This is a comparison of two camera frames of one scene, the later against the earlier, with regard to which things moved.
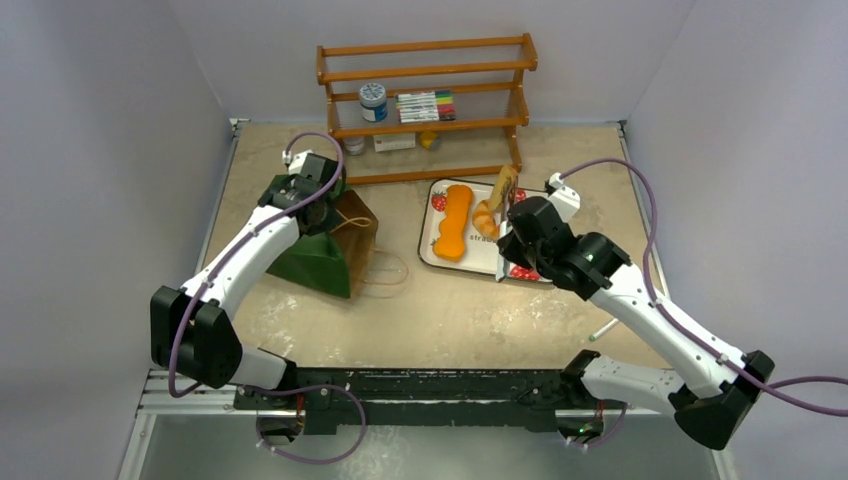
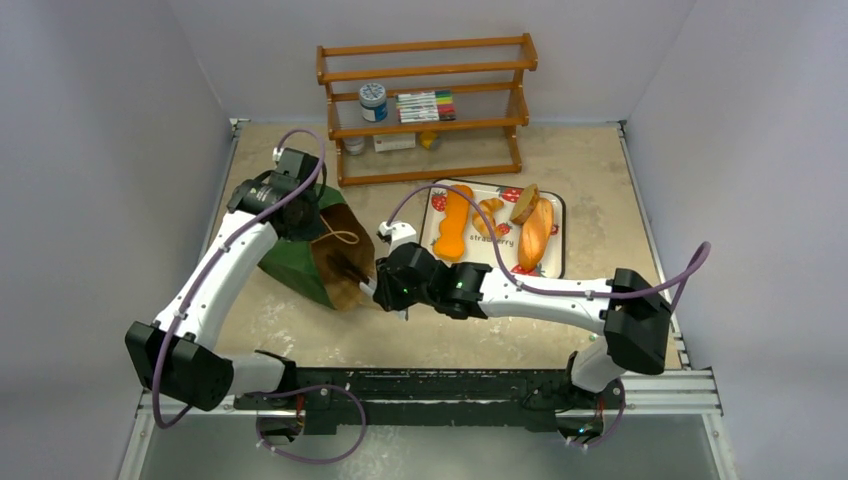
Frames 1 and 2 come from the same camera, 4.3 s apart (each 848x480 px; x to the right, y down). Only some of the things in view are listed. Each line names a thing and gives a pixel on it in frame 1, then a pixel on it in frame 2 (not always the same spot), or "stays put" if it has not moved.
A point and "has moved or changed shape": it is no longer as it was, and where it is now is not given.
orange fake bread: x=450 y=244 stays put
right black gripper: x=515 y=242 -> x=385 y=282
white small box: x=387 y=142 stays put
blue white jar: x=373 y=99 stays put
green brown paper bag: x=338 y=264 has moved or changed shape
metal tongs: x=503 y=265 -> x=369 y=286
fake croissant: x=485 y=220 stays put
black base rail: x=508 y=397 stays put
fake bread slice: x=502 y=186 has moved or changed shape
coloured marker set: x=426 y=106 stays put
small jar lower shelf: x=354 y=144 stays put
